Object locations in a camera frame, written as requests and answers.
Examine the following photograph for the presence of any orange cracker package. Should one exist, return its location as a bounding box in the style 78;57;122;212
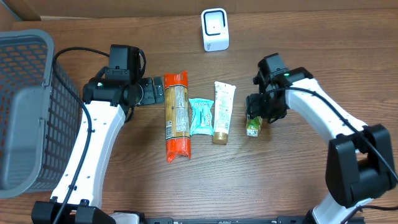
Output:
164;70;191;163

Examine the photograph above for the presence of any green yellow drink pouch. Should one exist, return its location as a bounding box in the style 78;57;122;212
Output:
246;115;262;137

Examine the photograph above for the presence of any white cream tube gold cap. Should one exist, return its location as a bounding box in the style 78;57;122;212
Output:
213;81;236;145

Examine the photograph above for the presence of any teal tissue pack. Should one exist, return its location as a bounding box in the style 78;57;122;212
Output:
189;98;214;136

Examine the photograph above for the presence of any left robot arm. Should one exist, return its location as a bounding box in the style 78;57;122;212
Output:
31;44;164;224

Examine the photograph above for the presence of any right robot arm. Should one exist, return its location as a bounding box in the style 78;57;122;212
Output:
246;53;397;223

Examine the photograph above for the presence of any white barcode scanner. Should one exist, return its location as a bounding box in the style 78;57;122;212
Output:
201;8;229;52

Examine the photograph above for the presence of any grey plastic shopping basket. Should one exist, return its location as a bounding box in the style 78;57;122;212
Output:
1;29;80;198

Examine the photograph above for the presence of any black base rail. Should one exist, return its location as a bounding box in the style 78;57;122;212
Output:
108;211;366;224

